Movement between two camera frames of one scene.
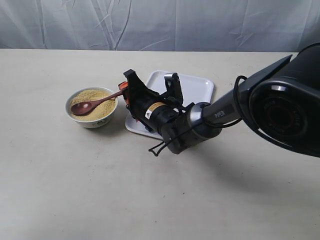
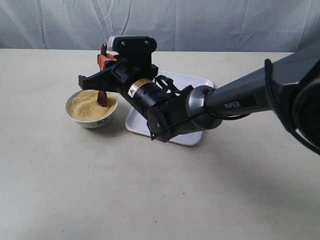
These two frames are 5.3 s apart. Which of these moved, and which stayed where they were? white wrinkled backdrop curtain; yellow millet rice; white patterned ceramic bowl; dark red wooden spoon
Moved: dark red wooden spoon
Stayed: yellow millet rice; white patterned ceramic bowl; white wrinkled backdrop curtain
